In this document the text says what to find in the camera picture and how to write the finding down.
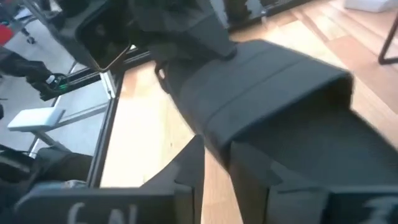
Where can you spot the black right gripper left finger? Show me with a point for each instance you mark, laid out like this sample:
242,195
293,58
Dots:
109,205

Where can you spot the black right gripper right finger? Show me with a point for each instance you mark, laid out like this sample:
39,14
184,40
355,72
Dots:
295,205

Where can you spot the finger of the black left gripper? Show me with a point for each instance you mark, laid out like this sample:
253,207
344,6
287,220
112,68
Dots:
192,25

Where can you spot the black rubber slide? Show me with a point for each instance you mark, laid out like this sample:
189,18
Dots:
264,87

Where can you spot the person's leg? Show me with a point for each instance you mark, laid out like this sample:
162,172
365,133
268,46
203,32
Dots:
56,166

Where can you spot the red object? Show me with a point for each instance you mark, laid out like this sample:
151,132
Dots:
5,34

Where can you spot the white stool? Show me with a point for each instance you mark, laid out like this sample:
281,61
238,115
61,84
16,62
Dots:
35,119

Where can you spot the white box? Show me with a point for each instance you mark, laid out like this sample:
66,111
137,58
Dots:
373,4

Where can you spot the black table edge rail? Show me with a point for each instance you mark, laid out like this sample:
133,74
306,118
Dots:
107,124

